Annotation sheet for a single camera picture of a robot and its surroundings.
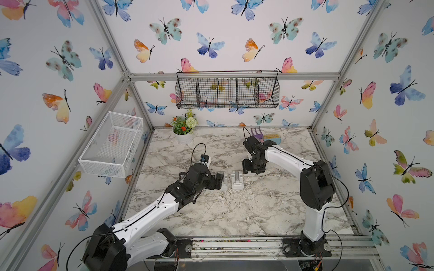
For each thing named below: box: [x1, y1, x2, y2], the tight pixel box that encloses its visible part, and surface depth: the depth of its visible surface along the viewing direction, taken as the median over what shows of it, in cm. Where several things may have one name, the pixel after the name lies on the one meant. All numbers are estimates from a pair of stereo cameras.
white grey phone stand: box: [231, 170, 245, 190], surface depth 95 cm
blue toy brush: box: [263, 133, 282, 145], surface depth 117 cm
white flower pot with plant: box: [170, 108, 198, 144], surface depth 103 cm
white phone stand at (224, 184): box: [220, 174, 229, 192], surface depth 93 cm
